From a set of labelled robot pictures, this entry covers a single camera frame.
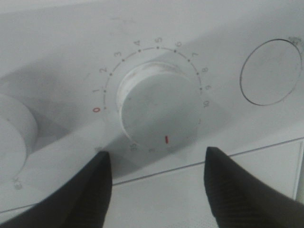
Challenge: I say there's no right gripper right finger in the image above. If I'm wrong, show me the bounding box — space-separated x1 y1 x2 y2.
204 147 304 228

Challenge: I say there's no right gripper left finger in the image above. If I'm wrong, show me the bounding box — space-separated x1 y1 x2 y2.
1 152 112 228

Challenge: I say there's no white microwave door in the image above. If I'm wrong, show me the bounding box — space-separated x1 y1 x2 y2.
104 140 304 228

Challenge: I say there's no white timer knob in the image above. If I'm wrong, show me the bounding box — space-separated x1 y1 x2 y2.
116 61 202 148

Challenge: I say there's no round white door button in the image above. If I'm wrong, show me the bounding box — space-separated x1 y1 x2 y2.
239 38 304 106

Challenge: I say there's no upper white power knob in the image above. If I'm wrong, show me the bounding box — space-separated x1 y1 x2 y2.
0 94 38 184

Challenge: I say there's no white microwave oven body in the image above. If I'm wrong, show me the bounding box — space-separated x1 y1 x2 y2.
0 0 304 221

